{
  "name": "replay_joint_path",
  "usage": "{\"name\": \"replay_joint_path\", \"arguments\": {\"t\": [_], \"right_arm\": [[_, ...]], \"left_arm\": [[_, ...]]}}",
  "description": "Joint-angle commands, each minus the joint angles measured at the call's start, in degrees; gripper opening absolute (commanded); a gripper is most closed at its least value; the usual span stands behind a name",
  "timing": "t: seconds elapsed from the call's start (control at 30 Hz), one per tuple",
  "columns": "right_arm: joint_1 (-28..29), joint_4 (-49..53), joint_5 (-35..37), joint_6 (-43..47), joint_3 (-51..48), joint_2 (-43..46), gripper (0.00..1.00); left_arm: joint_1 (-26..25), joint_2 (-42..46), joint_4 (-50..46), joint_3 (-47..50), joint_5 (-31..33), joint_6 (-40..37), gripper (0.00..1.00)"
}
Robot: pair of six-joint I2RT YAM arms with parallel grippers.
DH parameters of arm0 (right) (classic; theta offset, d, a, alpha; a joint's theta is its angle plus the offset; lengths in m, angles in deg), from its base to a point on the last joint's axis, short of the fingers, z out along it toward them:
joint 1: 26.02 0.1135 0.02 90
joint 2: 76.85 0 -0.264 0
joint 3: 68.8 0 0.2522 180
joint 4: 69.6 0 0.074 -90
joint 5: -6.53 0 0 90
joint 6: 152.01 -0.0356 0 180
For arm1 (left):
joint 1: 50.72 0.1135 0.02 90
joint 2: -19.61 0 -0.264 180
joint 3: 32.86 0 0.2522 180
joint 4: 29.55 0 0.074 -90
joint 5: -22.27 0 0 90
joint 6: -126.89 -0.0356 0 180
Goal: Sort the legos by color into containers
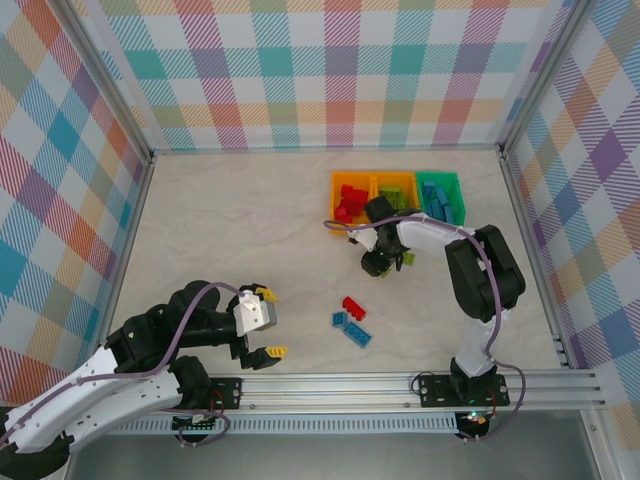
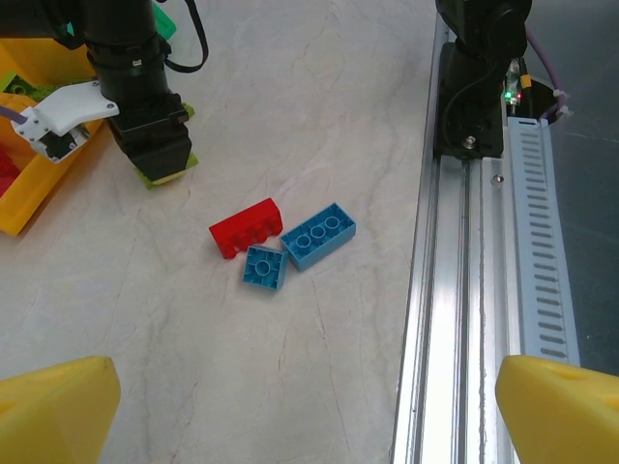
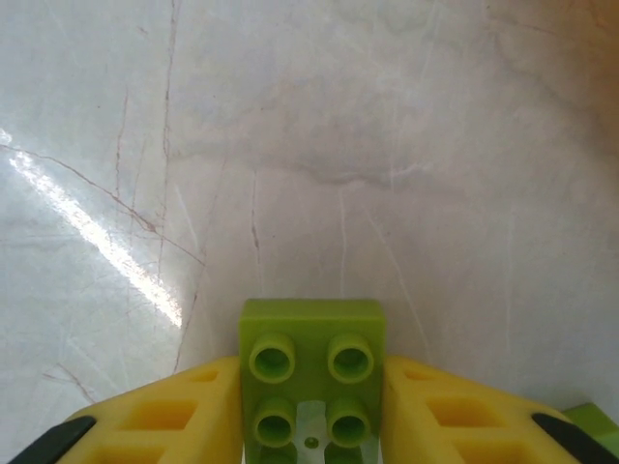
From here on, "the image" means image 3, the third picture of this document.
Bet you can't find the green lego brick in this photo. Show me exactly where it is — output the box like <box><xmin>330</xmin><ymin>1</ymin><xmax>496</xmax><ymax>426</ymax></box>
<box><xmin>239</xmin><ymin>298</ymin><xmax>391</xmax><ymax>464</ymax></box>
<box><xmin>560</xmin><ymin>402</ymin><xmax>619</xmax><ymax>453</ymax></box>

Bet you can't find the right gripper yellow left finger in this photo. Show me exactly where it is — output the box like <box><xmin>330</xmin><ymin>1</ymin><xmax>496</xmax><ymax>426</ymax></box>
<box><xmin>7</xmin><ymin>354</ymin><xmax>244</xmax><ymax>464</ymax></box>

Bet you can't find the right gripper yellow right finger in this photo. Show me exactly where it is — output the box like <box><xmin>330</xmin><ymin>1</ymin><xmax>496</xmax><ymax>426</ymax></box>
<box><xmin>380</xmin><ymin>354</ymin><xmax>619</xmax><ymax>464</ymax></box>

